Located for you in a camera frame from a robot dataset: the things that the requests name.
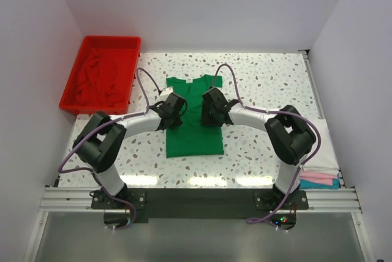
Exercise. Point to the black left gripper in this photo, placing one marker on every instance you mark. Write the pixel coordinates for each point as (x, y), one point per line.
(176, 120)

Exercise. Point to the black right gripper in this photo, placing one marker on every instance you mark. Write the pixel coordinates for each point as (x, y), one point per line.
(209, 119)

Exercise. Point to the green t-shirt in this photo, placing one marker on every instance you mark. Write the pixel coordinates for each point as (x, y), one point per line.
(191, 138)

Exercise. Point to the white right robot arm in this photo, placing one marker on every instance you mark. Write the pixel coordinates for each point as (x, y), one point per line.
(295, 140)

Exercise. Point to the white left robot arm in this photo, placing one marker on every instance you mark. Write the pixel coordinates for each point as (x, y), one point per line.
(99, 142)

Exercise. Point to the red t-shirt in bin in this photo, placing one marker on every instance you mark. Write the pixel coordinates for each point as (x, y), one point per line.
(103, 80)

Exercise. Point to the red plastic bin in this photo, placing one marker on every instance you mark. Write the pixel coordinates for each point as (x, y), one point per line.
(100, 42)

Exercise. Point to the teal folded t-shirt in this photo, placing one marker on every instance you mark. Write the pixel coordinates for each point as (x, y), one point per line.
(304, 184)

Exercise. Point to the white folded t-shirt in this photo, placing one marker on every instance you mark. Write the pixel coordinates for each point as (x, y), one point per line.
(325, 159)

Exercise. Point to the pink folded t-shirt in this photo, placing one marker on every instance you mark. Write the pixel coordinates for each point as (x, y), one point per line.
(321, 178)

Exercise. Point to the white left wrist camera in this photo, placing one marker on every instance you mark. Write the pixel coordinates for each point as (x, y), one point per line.
(165, 93)

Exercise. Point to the right side aluminium rail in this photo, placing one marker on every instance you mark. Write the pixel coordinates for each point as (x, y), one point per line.
(318, 104)

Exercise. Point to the aluminium frame rail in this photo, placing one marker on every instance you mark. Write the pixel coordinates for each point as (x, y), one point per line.
(77, 199)

